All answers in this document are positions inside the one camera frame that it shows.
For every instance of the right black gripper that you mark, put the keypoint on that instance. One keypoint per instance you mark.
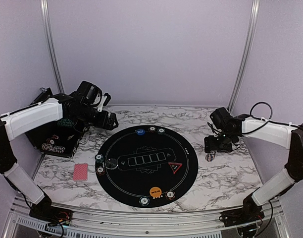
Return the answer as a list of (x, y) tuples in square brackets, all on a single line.
[(209, 145)]

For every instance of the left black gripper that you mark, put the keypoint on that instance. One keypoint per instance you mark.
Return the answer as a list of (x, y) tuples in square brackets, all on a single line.
[(101, 122)]

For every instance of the blue small blind button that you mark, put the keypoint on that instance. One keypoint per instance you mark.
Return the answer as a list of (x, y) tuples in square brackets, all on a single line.
[(140, 131)]

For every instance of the green chip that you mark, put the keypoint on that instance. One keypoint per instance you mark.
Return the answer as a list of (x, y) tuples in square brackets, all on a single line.
[(161, 131), (99, 158)]

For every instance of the red chip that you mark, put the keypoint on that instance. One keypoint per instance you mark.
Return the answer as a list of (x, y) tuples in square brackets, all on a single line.
[(100, 171), (152, 129), (170, 195)]

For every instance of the red black triangle all-in marker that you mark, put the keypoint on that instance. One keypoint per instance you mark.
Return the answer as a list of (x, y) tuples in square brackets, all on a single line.
[(175, 166)]

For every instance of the red playing card deck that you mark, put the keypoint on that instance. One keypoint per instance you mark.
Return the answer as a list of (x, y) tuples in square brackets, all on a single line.
[(80, 172)]

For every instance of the orange big blind button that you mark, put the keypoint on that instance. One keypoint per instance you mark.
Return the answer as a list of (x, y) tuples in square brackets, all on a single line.
[(155, 192)]

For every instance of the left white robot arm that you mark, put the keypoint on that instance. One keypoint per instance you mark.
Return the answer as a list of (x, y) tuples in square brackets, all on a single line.
[(54, 108)]

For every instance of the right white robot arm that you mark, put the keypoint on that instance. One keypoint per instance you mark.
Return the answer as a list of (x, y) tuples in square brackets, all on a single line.
[(229, 129)]

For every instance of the clear round dealer button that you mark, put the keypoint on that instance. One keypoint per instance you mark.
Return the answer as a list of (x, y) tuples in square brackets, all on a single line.
[(111, 163)]

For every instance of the black poker chip case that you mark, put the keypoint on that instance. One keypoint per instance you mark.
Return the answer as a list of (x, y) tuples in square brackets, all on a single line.
[(58, 138)]

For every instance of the round black poker mat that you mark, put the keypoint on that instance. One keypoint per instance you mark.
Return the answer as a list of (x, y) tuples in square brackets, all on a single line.
[(143, 164)]

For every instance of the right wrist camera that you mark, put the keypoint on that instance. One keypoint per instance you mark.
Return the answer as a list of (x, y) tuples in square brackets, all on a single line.
[(220, 117)]

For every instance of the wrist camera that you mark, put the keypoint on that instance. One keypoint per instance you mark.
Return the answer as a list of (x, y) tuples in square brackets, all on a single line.
[(220, 117), (92, 96)]

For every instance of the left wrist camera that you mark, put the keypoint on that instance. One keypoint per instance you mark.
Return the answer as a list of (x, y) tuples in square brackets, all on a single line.
[(92, 96)]

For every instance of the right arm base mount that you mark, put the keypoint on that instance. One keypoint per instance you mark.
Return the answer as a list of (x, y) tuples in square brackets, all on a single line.
[(238, 216)]

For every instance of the front aluminium rail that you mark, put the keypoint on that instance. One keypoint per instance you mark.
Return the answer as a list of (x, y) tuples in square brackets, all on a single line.
[(96, 223)]

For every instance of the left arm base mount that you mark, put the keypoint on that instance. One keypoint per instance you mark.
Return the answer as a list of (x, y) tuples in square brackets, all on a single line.
[(53, 215)]

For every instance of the left aluminium frame post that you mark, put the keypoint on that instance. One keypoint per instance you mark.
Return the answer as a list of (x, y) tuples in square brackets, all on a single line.
[(50, 43)]

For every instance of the aluminium frame post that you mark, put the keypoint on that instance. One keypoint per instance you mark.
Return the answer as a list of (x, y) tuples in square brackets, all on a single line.
[(246, 52), (50, 43)]

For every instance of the right aluminium frame post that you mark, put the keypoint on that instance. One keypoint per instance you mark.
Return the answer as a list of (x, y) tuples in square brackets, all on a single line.
[(246, 52)]

